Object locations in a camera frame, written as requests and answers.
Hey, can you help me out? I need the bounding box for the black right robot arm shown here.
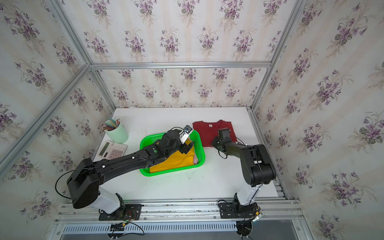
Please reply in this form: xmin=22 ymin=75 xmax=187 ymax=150
xmin=212 ymin=128 xmax=277 ymax=207

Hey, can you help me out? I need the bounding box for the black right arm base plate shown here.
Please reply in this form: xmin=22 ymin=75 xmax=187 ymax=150
xmin=217 ymin=200 xmax=261 ymax=220

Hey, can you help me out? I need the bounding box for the yellow t-shirt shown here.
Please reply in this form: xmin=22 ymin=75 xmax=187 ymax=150
xmin=150 ymin=147 xmax=198 ymax=173

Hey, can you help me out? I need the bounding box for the green plastic basket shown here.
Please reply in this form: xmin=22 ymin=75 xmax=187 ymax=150
xmin=139 ymin=129 xmax=206 ymax=177

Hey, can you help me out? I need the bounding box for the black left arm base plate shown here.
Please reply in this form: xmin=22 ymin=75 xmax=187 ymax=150
xmin=99 ymin=204 xmax=143 ymax=222

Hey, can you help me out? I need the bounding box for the pink t-shirt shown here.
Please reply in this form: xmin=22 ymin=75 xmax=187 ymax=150
xmin=192 ymin=142 xmax=199 ymax=165

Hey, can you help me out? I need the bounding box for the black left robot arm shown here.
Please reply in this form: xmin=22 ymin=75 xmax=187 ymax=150
xmin=67 ymin=125 xmax=194 ymax=214

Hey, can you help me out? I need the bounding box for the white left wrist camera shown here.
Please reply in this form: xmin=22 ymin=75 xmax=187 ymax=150
xmin=180 ymin=125 xmax=194 ymax=144

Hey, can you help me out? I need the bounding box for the pink white calculator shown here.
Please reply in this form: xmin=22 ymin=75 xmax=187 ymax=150
xmin=93 ymin=141 xmax=128 ymax=162

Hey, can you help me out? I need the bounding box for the dark red t-shirt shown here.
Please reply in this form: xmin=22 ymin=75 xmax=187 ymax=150
xmin=193 ymin=120 xmax=237 ymax=148

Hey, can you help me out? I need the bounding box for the pale green pencil cup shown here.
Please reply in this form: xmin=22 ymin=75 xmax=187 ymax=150
xmin=102 ymin=118 xmax=129 ymax=144

